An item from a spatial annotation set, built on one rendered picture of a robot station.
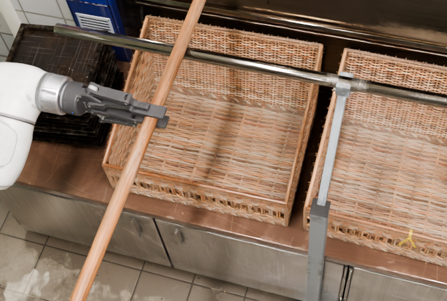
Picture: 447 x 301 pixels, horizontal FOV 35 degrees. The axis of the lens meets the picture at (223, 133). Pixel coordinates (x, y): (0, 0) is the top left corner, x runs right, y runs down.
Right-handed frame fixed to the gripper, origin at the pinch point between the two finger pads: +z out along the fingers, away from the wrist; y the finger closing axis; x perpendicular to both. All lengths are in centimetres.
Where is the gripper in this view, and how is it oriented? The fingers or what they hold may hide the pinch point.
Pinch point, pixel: (151, 115)
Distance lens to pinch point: 156.9
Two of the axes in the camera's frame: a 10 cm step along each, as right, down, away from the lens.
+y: 0.8, 5.2, 8.5
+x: -2.9, 8.3, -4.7
